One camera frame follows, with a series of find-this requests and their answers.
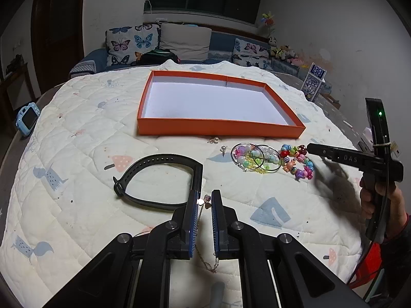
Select colourful character bead bracelet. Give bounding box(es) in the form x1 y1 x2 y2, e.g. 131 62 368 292
278 144 315 182

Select blue white printed box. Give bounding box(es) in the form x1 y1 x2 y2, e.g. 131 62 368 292
301 63 327 102

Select small butterfly pillow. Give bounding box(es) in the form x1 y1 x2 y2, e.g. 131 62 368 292
231 38 272 70

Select blue toy camera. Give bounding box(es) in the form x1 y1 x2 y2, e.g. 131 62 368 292
16 102 40 133

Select pastel bead bracelet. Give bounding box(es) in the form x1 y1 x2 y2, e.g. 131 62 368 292
232 144 281 173

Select white quilted blanket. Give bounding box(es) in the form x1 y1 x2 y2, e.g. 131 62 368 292
1 61 363 307

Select colourful pinwheel flower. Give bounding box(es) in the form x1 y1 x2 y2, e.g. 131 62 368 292
260 11 275 37

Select dark wooden side table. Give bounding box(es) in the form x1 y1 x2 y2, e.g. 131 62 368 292
1 54 37 111

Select pearl drop earring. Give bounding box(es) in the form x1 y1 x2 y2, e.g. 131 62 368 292
208 137 220 144

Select gold chain flower necklace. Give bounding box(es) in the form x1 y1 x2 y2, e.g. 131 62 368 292
196 193 222 274

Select black smart band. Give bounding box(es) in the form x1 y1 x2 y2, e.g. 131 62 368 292
113 154 203 211

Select beige cushion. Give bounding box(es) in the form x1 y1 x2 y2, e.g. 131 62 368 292
160 23 212 61

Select plush toys pile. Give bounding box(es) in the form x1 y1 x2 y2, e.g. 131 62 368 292
268 36 304 67

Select silver hoop bangle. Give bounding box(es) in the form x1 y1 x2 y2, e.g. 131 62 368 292
231 142 282 174

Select person's right hand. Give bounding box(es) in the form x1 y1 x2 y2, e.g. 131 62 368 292
359 177 409 241

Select blue sofa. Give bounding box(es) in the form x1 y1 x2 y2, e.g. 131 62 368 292
70 31 309 79

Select large butterfly pillow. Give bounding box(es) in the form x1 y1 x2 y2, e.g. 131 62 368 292
106 24 160 67

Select white pink small device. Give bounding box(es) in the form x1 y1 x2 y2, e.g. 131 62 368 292
361 127 373 150

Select black backpack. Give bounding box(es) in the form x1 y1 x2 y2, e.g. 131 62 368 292
135 49 180 65

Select pearl stud earring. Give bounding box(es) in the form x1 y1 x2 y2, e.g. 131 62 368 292
220 145 227 157

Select orange shallow tray box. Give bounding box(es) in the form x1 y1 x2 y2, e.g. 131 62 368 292
137 70 305 139

